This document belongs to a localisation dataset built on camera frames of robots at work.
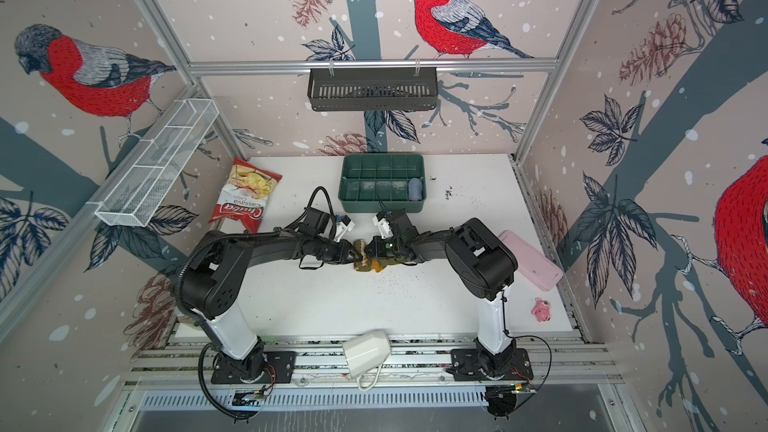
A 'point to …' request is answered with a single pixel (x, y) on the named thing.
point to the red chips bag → (245, 193)
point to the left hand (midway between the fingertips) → (359, 258)
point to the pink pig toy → (542, 310)
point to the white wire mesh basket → (138, 195)
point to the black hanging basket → (372, 89)
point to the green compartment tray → (378, 182)
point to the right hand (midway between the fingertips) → (364, 254)
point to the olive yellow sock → (363, 262)
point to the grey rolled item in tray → (415, 189)
